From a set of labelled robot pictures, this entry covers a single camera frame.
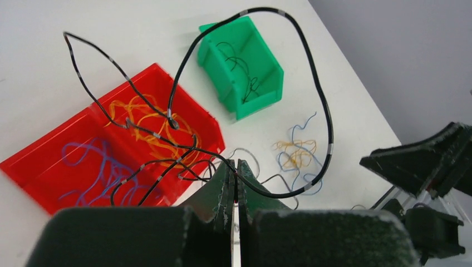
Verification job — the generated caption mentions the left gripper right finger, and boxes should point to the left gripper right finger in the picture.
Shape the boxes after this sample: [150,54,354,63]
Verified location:
[238,181,419,266]

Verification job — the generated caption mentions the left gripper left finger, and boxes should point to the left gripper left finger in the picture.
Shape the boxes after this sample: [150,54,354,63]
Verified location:
[26,160,235,266]

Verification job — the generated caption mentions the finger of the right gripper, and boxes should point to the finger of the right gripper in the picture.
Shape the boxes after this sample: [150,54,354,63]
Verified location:
[360,122,471,199]

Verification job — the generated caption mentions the red two-compartment plastic bin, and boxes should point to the red two-compartment plastic bin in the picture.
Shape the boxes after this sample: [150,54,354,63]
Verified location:
[1,64,225,214]

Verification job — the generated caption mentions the yellow thin wire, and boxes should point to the yellow thin wire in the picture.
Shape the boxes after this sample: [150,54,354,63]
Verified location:
[105,93,201,170]

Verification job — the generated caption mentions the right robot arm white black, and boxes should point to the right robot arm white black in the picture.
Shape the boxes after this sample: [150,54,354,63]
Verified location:
[360,122,471,265]

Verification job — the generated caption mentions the green plastic bin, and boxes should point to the green plastic bin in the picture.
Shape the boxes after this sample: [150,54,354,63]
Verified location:
[197,16,284,120]

